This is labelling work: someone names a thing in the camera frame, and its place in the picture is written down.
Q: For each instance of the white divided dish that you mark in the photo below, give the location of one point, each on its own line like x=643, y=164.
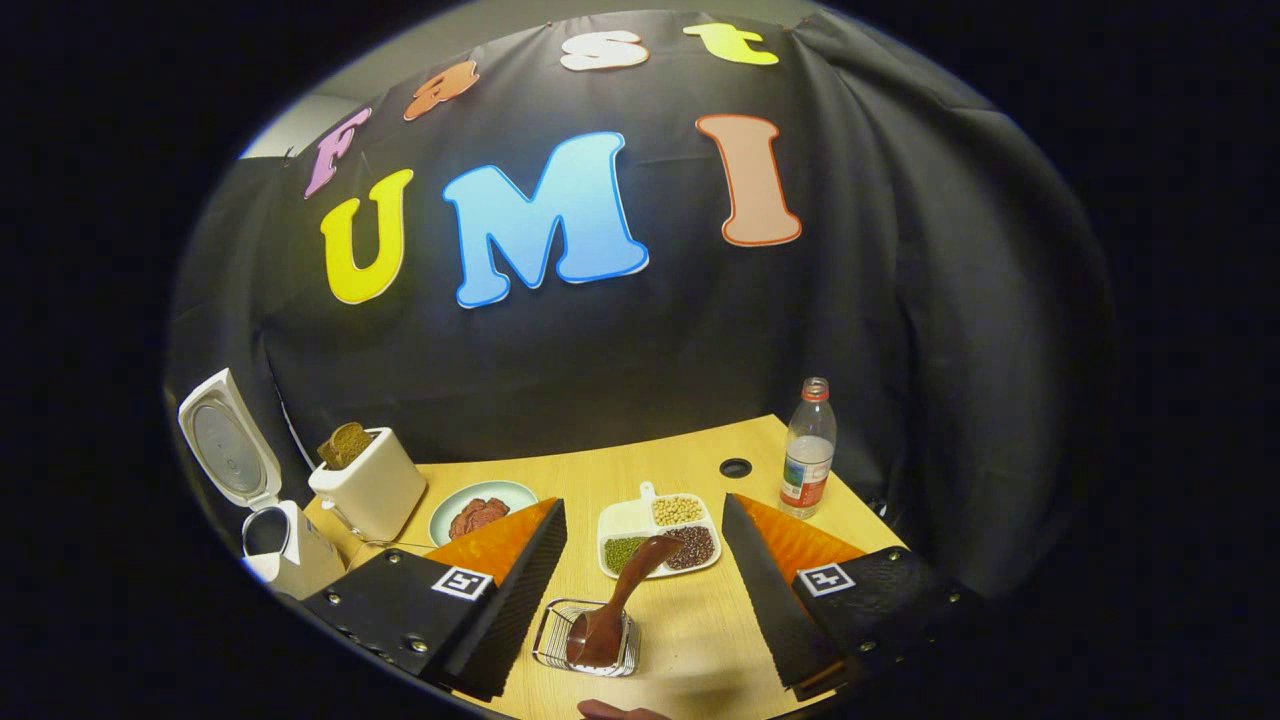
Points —
x=625, y=518

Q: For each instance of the black table grommet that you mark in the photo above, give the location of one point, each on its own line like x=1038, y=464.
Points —
x=735, y=467

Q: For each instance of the metal chopstick holder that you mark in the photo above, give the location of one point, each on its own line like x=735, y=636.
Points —
x=545, y=645

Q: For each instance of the yellow soybeans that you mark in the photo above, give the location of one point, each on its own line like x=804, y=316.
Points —
x=677, y=510

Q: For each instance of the white toaster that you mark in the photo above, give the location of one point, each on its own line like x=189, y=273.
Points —
x=375, y=490

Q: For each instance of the white rice cooker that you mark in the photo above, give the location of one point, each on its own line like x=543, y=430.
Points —
x=230, y=450

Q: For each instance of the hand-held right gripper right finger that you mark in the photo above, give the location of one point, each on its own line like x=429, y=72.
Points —
x=770, y=600

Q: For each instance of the clear plastic water bottle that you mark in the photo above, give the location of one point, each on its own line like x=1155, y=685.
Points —
x=808, y=460

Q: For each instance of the green mung beans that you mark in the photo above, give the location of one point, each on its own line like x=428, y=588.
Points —
x=622, y=553

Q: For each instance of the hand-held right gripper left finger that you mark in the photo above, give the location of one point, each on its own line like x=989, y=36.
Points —
x=520, y=600

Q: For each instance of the dark red beans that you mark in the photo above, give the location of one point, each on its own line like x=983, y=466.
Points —
x=695, y=548

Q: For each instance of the dark wooden spoon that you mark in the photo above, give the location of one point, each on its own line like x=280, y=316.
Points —
x=600, y=630

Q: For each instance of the black backdrop cloth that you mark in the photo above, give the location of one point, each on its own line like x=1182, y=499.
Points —
x=700, y=340

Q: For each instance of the brown meat slice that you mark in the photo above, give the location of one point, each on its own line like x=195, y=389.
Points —
x=492, y=508
x=470, y=522

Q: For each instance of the pale green plate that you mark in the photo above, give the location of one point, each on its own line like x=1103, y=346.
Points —
x=445, y=515

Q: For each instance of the brown toast slice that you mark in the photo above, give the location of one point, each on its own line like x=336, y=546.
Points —
x=345, y=445

